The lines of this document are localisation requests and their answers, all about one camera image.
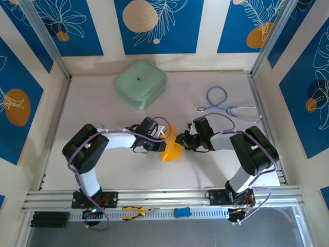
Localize orange paper sheet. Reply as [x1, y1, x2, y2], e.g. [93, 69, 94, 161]
[161, 124, 182, 164]

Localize blue stethoscope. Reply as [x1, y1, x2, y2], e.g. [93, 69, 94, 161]
[197, 86, 263, 124]

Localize mint green zip pouch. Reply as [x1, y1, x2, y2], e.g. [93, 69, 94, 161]
[113, 60, 169, 111]

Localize blue bone-shaped block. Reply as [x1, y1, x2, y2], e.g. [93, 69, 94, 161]
[173, 207, 191, 218]

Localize black ribbed block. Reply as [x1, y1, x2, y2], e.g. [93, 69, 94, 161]
[30, 211, 70, 228]

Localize aluminium mounting rail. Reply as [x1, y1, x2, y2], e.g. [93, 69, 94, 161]
[22, 184, 305, 213]

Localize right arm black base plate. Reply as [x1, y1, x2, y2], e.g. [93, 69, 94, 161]
[208, 189, 255, 206]

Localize aluminium table side rail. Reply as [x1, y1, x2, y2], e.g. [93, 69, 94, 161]
[248, 73, 288, 186]
[38, 77, 72, 191]

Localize yellow-handled pliers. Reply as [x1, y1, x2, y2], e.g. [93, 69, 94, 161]
[121, 205, 160, 221]

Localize grey slotted cable duct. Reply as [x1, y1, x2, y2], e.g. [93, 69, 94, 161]
[68, 207, 230, 222]

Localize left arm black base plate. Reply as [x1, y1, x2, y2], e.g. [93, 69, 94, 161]
[71, 191, 119, 209]

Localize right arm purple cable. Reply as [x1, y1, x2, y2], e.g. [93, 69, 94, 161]
[204, 112, 280, 224]

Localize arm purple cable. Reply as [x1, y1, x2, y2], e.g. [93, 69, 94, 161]
[66, 116, 172, 231]
[204, 112, 280, 224]

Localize aluminium frame post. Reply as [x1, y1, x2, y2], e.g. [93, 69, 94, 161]
[250, 0, 296, 77]
[19, 0, 72, 80]

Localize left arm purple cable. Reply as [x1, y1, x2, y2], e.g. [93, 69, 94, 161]
[66, 116, 172, 231]

